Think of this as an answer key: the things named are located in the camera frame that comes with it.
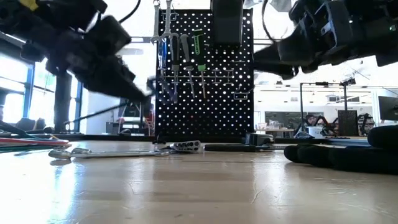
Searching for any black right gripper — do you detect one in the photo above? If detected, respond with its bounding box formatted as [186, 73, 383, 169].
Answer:
[252, 0, 355, 81]

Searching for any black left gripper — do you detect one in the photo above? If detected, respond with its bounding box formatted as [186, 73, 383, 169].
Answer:
[20, 29, 150, 103]

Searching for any blue handled screwdriver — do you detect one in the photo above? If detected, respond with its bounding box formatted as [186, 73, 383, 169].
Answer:
[157, 39, 168, 94]

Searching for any dark grey handled screwdriver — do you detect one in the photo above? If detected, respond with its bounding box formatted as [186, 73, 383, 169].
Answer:
[169, 32, 181, 103]

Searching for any green black Craftsman screwdriver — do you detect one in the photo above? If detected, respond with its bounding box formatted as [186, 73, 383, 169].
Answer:
[192, 28, 207, 99]

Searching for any black computer monitor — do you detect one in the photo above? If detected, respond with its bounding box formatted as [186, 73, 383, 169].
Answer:
[118, 96, 153, 119]
[377, 95, 398, 121]

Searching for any fluorescent light fixture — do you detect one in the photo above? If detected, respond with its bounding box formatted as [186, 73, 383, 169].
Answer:
[130, 36, 156, 44]

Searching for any black padded column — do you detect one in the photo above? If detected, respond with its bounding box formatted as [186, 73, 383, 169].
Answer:
[53, 71, 76, 134]

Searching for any black pegboard bin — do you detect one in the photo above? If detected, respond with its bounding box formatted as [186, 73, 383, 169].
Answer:
[210, 0, 244, 46]

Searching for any person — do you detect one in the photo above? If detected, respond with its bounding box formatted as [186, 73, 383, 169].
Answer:
[303, 113, 318, 127]

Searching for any white box device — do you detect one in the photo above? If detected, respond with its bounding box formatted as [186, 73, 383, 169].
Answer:
[307, 126, 324, 139]

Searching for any black metal pegboard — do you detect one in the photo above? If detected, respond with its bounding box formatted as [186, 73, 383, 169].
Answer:
[154, 8, 255, 140]

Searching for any black mesh computer case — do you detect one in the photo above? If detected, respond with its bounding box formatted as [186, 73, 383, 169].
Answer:
[338, 110, 359, 137]

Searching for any blue metal beam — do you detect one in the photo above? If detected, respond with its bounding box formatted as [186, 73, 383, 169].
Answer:
[325, 138, 371, 147]

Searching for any black looped gripper cable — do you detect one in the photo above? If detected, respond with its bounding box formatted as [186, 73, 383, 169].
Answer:
[261, 0, 290, 43]
[119, 0, 142, 24]

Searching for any small wire peg hook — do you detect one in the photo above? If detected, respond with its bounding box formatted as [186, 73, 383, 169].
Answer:
[233, 83, 249, 100]

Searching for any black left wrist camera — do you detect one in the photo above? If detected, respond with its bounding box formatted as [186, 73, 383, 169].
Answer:
[85, 14, 132, 57]

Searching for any black aluminium frame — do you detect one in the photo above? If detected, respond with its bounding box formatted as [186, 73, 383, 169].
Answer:
[0, 133, 156, 142]

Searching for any wire screwdriver holder rack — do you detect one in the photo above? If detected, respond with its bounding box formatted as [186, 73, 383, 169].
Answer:
[158, 67, 234, 84]

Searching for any black camera on pole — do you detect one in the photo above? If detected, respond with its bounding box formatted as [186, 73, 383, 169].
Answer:
[340, 77, 358, 111]

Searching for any red cable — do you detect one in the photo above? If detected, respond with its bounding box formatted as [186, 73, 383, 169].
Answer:
[0, 138, 70, 146]

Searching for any green cable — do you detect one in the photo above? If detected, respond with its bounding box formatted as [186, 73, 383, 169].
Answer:
[0, 144, 72, 152]

